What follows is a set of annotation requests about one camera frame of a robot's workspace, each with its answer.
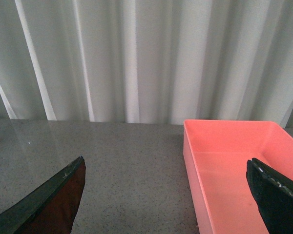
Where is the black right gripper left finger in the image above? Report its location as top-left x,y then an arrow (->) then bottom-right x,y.
0,156 -> 85,234

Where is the white pleated curtain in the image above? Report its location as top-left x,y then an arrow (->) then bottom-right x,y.
0,0 -> 293,127

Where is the pink plastic bin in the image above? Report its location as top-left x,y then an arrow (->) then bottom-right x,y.
183,119 -> 293,234

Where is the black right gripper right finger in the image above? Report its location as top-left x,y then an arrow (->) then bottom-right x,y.
246,158 -> 293,234

